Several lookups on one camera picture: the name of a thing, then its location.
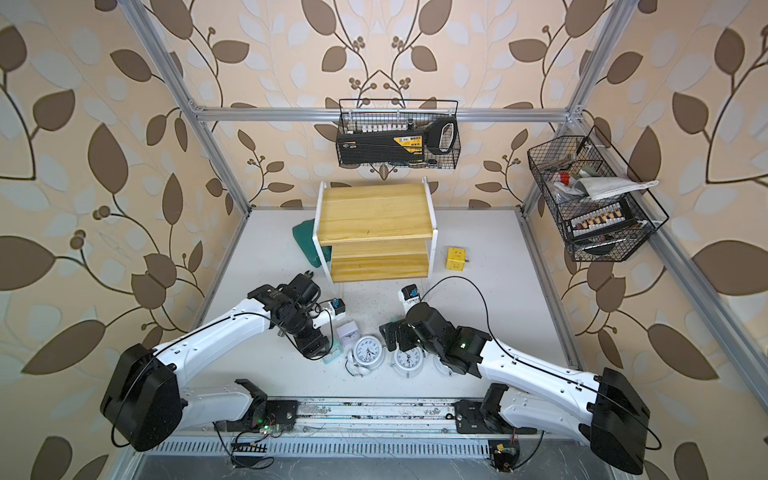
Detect yellow power socket cube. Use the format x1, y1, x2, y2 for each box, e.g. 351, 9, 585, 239
445, 247, 468, 272

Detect white round clock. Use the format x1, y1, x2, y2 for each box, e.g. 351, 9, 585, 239
345, 335, 386, 377
391, 347, 425, 379
433, 357, 454, 377

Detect white square alarm clock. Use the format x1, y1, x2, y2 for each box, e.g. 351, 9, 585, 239
336, 321, 362, 350

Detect white round clock middle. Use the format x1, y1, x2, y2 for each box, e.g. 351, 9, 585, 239
391, 347, 425, 379

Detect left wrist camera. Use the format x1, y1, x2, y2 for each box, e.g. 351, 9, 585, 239
320, 298, 346, 320

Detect black wire basket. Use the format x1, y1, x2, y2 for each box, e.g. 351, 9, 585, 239
336, 97, 461, 169
527, 127, 669, 262

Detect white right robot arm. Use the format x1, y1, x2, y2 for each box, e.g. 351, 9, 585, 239
379, 302, 653, 475

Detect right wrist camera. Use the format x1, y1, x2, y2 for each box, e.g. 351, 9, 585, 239
399, 284, 422, 313

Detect white papers in basket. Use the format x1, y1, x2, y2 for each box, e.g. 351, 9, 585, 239
550, 177, 659, 200

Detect black wire basket right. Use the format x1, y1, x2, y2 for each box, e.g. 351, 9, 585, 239
527, 127, 669, 262

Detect white round clock right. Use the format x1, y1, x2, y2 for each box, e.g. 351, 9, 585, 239
433, 357, 454, 377

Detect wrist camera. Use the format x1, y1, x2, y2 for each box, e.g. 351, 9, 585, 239
399, 284, 422, 313
320, 298, 346, 320

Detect white round clock left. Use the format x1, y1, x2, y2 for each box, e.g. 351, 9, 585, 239
345, 335, 386, 377

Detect metal rail base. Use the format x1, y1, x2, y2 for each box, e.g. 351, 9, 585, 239
150, 398, 588, 462

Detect green plastic case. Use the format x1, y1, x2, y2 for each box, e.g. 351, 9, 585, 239
292, 219, 322, 268

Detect teal square alarm clock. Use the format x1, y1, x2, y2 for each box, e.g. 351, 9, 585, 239
322, 343, 344, 364

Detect black wire basket back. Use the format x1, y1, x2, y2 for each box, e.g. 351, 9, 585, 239
336, 97, 461, 169

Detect wooden two-tier shelf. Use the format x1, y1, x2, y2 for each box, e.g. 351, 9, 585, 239
312, 178, 438, 284

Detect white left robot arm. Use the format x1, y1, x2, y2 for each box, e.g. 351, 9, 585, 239
100, 272, 346, 452

